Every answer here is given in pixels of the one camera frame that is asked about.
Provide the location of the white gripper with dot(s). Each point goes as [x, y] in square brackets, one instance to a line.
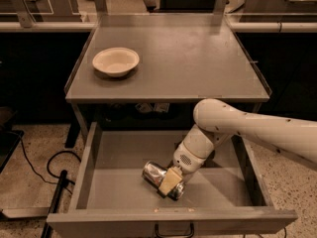
[183, 159]

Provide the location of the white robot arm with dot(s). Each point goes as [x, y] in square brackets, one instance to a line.
[215, 121]

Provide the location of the open grey top drawer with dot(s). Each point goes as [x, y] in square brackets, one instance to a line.
[111, 199]

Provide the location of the black floor power strip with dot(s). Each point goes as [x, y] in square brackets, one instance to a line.
[55, 202]

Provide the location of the grey metal cabinet table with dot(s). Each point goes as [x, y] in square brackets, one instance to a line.
[183, 58]

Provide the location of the white paper bowl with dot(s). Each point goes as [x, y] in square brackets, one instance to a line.
[116, 62]

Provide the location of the dark equipment at left edge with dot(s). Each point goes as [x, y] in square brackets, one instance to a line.
[9, 138]

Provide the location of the black drawer handle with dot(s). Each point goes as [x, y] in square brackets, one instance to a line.
[174, 230]

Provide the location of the grey metal post left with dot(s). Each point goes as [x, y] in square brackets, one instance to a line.
[25, 18]

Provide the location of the white horizontal rail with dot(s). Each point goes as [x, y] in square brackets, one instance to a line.
[9, 27]

